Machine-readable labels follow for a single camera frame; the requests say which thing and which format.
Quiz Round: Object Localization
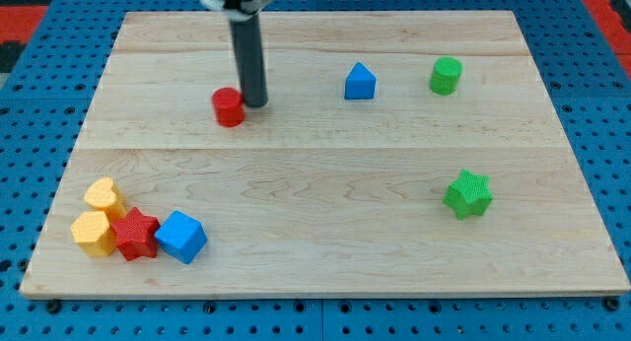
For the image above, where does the blue cube block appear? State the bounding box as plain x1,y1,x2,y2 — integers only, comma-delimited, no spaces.
155,211,208,264

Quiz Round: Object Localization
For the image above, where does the blue triangular prism block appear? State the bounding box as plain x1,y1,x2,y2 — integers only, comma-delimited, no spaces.
344,62,377,101

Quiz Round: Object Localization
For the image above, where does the yellow hexagon block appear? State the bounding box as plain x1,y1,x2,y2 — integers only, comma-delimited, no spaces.
70,211,116,257

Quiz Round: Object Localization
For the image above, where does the light wooden board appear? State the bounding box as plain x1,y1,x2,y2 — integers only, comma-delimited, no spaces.
21,11,630,300

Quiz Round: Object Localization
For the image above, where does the yellow heart block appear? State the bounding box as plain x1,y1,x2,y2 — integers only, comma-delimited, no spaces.
83,176,127,221

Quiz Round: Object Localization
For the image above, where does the green cylinder block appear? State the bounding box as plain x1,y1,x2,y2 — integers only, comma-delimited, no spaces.
429,56,463,96

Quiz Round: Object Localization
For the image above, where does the green star block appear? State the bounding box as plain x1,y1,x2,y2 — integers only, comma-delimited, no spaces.
443,169,494,220

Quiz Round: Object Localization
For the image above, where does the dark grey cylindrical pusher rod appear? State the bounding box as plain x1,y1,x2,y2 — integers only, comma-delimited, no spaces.
229,15,268,108

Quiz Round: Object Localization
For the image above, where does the red cylinder block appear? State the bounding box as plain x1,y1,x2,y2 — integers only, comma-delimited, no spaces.
211,87,245,127

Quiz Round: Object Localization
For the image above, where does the red star block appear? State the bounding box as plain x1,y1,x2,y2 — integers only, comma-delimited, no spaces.
110,207,161,261

